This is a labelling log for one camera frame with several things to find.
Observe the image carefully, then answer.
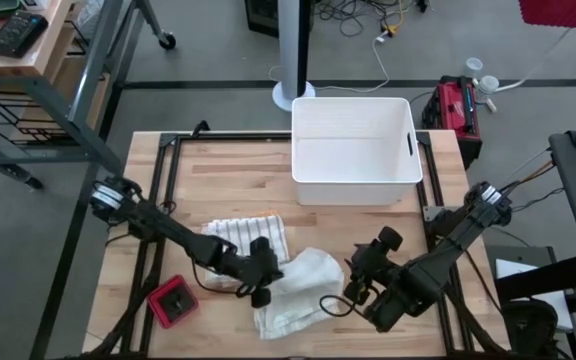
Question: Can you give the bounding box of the black keypad device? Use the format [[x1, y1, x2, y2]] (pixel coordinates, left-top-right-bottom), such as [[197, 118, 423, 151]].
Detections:
[[0, 10, 49, 60]]

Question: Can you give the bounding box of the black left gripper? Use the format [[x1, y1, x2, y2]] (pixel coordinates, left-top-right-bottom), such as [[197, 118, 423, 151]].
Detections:
[[220, 247, 285, 309]]

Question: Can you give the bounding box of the red acoustic panel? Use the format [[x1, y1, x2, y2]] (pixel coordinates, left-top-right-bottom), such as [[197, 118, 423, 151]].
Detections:
[[517, 0, 576, 32]]

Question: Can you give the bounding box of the white paper sheet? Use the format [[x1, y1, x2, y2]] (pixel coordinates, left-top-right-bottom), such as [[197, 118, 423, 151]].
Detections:
[[495, 257, 574, 331]]

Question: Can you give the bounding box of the wooden side table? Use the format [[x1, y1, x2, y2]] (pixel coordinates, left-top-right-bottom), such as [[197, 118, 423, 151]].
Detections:
[[0, 0, 178, 191]]

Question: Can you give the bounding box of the plain white towel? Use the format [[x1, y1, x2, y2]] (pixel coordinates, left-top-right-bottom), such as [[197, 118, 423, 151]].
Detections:
[[253, 247, 345, 341]]

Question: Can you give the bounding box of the white towel with pink stripes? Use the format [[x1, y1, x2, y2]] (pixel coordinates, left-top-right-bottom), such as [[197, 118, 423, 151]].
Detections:
[[201, 212, 291, 291]]

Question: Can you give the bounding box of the black wire rack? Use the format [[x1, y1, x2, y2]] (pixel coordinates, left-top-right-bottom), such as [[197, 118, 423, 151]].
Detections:
[[0, 88, 77, 147]]

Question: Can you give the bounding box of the black floor box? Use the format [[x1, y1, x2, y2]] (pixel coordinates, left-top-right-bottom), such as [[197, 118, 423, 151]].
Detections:
[[244, 0, 282, 39]]

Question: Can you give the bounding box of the white floor cable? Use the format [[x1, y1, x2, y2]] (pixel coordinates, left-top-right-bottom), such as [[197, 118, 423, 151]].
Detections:
[[492, 27, 572, 94], [270, 29, 392, 95]]

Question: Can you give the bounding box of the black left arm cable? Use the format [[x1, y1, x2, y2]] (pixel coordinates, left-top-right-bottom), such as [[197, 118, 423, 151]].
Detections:
[[190, 258, 250, 300]]

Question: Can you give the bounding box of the black backpack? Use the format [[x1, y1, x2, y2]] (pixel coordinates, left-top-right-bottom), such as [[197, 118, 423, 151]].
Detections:
[[500, 297, 562, 359]]

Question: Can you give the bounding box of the red tool bag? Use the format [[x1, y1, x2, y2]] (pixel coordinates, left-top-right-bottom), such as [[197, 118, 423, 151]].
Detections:
[[421, 74, 483, 169]]

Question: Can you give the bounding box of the black metal table frame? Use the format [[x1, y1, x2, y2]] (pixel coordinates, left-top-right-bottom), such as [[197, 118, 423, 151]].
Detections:
[[42, 130, 512, 360]]

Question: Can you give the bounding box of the red square box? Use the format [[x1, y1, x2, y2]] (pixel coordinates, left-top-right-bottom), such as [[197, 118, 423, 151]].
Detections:
[[146, 273, 200, 330]]

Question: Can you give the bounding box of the yellow floor cable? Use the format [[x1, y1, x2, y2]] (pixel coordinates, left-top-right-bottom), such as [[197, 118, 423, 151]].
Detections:
[[380, 0, 407, 37]]

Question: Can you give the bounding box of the black floor cable tangle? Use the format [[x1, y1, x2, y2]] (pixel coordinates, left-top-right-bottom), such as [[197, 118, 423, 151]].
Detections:
[[315, 0, 419, 37]]

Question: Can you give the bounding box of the white pole with round base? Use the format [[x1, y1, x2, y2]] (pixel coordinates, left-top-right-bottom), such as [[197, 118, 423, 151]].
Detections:
[[271, 0, 317, 112]]

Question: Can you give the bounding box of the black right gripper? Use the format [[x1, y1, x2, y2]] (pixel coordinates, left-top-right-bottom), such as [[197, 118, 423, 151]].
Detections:
[[342, 239, 405, 307]]

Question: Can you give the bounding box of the white perforated plastic basket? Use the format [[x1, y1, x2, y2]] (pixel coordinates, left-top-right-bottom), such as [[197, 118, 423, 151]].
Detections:
[[291, 96, 424, 207]]

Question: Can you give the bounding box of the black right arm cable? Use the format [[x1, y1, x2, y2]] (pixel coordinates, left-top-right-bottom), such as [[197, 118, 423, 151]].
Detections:
[[318, 293, 365, 319]]

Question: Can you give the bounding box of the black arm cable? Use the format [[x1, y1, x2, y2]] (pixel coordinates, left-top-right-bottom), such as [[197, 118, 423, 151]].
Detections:
[[190, 258, 250, 300], [318, 293, 365, 319]]

